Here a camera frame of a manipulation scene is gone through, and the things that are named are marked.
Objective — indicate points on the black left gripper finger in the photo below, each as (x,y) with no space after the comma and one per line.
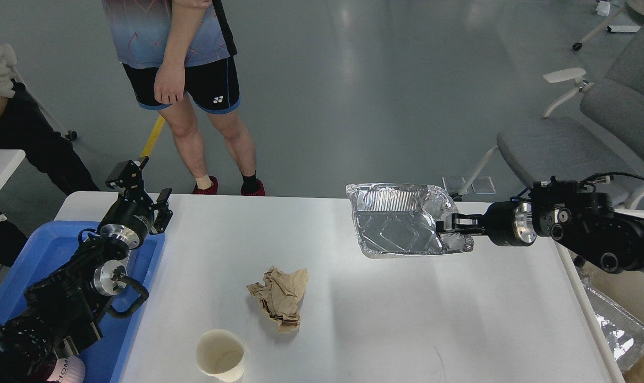
(163,198)
(126,177)

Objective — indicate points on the seated person at left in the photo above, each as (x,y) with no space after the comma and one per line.
(24,127)

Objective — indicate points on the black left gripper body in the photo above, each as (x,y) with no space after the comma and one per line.
(130,220)

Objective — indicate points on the pink plastic mug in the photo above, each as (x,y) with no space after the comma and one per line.
(70,369)

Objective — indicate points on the standing person in shorts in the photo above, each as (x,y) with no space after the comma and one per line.
(178,55)

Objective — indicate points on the grey office chair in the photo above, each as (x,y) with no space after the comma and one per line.
(566,149)

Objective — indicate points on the aluminium foil tray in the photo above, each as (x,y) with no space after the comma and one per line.
(399,220)

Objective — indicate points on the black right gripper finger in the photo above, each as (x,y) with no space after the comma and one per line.
(473,231)
(465,220)

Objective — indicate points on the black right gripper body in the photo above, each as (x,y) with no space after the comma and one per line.
(509,224)

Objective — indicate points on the brown paper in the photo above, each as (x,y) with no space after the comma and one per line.
(279,295)

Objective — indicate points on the square stainless steel tray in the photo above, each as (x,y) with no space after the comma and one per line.
(130,260)

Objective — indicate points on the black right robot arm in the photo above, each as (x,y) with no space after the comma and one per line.
(572,213)

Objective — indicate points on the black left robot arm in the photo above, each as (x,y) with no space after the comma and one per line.
(64,309)

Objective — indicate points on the white chair base far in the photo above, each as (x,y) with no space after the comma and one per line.
(608,25)

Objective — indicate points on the cream paper cup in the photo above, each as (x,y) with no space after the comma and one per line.
(221,354)

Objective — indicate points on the cream waste bin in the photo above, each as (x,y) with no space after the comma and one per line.
(626,289)

